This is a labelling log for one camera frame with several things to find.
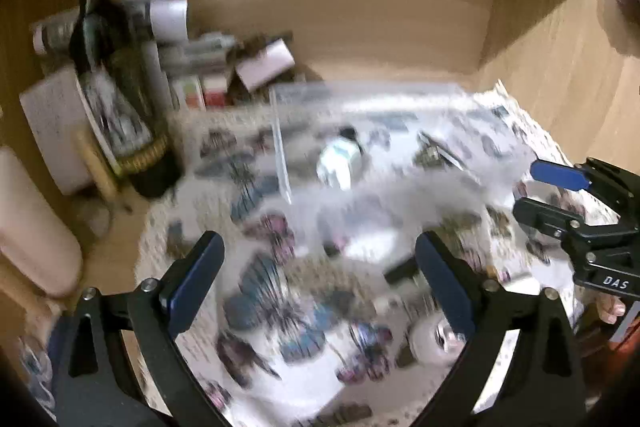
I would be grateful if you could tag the small white cylinder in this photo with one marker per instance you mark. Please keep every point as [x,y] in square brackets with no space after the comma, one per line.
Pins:
[434,343]

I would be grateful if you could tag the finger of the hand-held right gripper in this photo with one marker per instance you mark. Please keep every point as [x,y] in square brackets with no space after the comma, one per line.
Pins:
[556,174]
[542,212]

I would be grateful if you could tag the printed rolled paper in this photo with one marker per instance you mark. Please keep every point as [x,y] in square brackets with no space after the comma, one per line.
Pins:
[52,36]

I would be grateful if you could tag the small white green bottle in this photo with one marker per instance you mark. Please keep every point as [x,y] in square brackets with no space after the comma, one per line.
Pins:
[340,161]

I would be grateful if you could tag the person's right hand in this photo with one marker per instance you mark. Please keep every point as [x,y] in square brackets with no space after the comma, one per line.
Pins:
[607,308]

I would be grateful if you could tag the white foam block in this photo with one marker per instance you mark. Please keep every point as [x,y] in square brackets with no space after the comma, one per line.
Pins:
[52,129]

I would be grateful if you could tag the pale pink container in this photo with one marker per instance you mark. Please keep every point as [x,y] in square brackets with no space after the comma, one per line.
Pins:
[32,219]

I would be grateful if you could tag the butterfly printed cloth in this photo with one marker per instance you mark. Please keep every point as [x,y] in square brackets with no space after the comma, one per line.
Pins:
[310,287]

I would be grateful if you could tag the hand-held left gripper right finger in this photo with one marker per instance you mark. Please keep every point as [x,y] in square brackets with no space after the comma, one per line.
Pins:
[444,282]

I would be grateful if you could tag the white purple carton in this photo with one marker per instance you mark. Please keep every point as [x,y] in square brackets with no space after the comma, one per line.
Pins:
[262,64]

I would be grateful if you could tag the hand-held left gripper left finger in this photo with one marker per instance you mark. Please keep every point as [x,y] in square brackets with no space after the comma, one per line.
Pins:
[196,274]

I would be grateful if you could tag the blue patterned cloth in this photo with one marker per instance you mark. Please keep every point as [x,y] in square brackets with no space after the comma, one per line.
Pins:
[36,374]

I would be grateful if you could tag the clear plastic box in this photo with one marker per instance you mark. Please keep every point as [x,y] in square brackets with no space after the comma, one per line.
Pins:
[380,157]

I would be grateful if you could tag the white rolled paper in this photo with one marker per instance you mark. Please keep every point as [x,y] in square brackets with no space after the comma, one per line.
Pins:
[167,14]

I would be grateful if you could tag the dark glass wine bottle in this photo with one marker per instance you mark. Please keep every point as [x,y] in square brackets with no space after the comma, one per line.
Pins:
[112,92]

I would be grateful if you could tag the green white small box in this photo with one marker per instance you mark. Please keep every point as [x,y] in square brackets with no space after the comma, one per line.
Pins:
[189,93]

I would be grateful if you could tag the stack of grey papers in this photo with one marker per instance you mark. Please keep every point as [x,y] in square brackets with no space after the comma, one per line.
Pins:
[205,52]

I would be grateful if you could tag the red white small box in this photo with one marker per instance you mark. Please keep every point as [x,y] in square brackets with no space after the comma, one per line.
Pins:
[216,91]

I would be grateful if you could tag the dark small metal object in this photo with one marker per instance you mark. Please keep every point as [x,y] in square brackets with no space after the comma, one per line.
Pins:
[436,153]

